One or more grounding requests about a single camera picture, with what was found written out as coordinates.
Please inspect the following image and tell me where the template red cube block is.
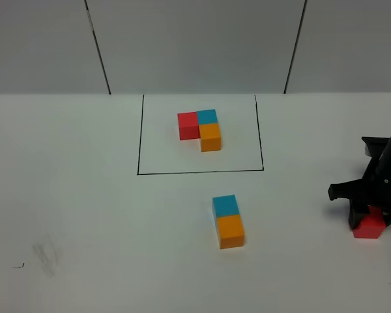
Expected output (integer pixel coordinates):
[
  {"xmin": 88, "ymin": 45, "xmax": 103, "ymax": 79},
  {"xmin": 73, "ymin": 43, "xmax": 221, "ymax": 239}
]
[{"xmin": 177, "ymin": 112, "xmax": 200, "ymax": 140}]

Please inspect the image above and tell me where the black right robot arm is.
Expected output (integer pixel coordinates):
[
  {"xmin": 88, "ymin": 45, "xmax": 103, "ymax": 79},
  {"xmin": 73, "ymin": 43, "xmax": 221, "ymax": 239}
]
[{"xmin": 328, "ymin": 137, "xmax": 391, "ymax": 230}]

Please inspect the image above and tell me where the template orange cube block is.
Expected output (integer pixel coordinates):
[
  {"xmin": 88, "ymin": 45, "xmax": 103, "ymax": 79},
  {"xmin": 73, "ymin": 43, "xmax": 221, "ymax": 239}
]
[{"xmin": 199, "ymin": 123, "xmax": 222, "ymax": 152}]

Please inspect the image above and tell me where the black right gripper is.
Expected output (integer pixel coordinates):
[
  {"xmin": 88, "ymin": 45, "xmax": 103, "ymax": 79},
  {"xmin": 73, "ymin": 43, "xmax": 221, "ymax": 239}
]
[{"xmin": 328, "ymin": 170, "xmax": 391, "ymax": 230}]

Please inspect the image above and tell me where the template blue cube block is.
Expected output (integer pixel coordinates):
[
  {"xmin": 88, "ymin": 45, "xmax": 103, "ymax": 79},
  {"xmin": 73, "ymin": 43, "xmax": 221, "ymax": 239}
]
[{"xmin": 196, "ymin": 110, "xmax": 218, "ymax": 125}]

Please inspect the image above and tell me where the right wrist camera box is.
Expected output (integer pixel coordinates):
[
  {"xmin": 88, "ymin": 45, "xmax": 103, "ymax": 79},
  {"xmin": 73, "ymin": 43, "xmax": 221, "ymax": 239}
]
[{"xmin": 362, "ymin": 136, "xmax": 390, "ymax": 159}]

